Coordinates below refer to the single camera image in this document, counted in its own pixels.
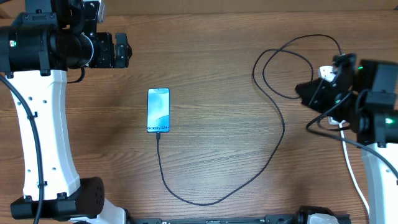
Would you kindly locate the white power strip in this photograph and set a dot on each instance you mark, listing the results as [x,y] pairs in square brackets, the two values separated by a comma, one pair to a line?
[326,72]

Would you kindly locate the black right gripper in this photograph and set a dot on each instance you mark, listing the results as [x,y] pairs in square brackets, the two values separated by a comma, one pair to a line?
[315,89]

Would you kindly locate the blue Galaxy smartphone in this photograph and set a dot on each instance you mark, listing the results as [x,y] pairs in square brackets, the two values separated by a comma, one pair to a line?
[158,110]

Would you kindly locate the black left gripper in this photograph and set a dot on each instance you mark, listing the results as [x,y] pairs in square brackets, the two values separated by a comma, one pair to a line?
[107,59]

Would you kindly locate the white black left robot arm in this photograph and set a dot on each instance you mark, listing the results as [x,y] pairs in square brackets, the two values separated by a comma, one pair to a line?
[37,50]

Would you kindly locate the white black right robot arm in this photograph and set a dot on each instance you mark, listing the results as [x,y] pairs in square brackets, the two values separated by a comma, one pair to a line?
[364,96]

